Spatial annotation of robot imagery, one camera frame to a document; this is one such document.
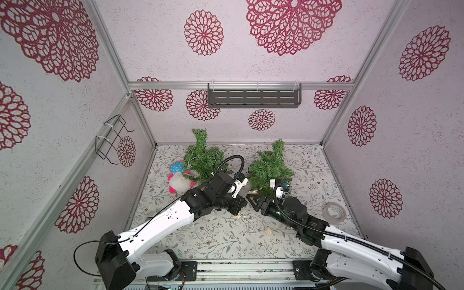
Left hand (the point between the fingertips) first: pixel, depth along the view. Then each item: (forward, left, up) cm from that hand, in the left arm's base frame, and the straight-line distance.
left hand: (245, 205), depth 72 cm
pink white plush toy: (+19, +34, -14) cm, 42 cm away
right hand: (+2, -1, +3) cm, 4 cm away
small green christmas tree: (+17, +18, +8) cm, 26 cm away
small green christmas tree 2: (+13, -9, +9) cm, 18 cm away
